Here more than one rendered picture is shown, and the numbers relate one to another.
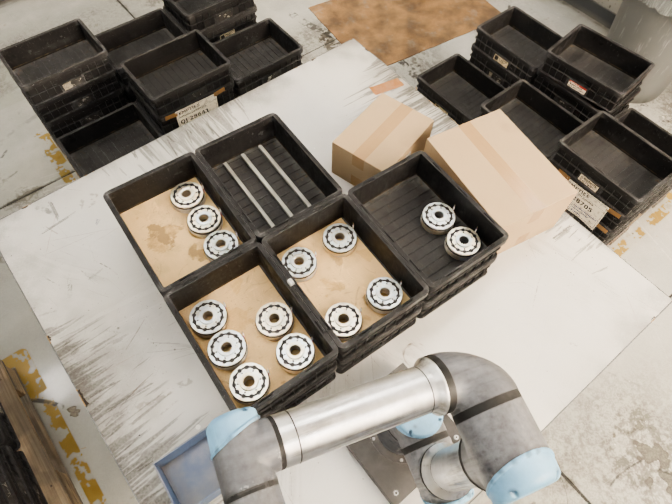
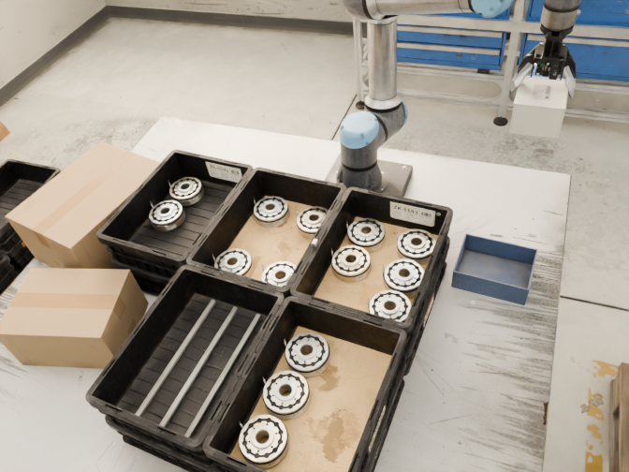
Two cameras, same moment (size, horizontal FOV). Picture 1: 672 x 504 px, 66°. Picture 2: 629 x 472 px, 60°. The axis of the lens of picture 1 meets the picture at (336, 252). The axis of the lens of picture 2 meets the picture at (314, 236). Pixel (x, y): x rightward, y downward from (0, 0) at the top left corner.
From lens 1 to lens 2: 1.41 m
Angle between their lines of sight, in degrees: 60
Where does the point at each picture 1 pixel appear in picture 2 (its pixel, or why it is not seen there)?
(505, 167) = (89, 184)
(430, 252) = (206, 209)
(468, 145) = (69, 216)
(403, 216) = (175, 242)
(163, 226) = (320, 443)
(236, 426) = not seen: outside the picture
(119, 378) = (499, 395)
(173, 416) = (483, 325)
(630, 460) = not seen: hidden behind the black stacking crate
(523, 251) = not seen: hidden behind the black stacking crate
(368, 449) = (391, 189)
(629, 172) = (13, 199)
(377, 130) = (65, 306)
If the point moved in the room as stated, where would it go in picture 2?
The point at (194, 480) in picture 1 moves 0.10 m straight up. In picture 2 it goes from (507, 276) to (513, 253)
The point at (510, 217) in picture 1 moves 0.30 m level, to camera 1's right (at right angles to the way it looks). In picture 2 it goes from (149, 163) to (124, 119)
